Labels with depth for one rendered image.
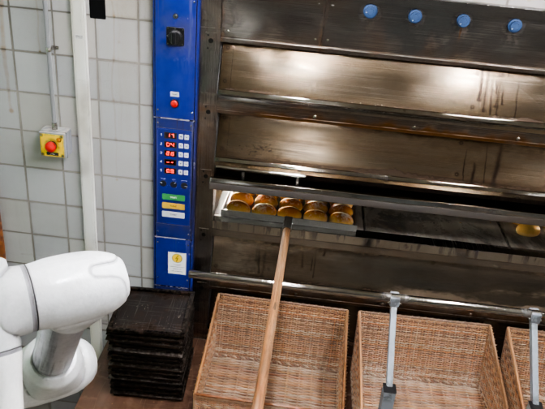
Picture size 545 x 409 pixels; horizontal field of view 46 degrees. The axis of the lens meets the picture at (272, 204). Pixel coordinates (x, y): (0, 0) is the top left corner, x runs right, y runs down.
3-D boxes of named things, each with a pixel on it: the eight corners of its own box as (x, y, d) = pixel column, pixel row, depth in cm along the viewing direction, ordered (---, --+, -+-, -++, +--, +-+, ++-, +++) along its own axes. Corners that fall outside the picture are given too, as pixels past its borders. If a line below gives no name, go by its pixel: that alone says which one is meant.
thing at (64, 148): (47, 149, 247) (45, 124, 243) (73, 152, 247) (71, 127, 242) (39, 157, 241) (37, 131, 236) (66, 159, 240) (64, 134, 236)
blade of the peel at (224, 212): (356, 231, 257) (357, 226, 255) (220, 215, 260) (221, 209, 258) (354, 192, 289) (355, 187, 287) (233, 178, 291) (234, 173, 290)
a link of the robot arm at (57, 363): (6, 361, 183) (83, 340, 193) (19, 417, 177) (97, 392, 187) (14, 247, 121) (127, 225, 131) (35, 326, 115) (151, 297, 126)
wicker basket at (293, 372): (213, 342, 282) (216, 290, 269) (341, 359, 279) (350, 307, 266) (189, 425, 239) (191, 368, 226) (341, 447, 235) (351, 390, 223)
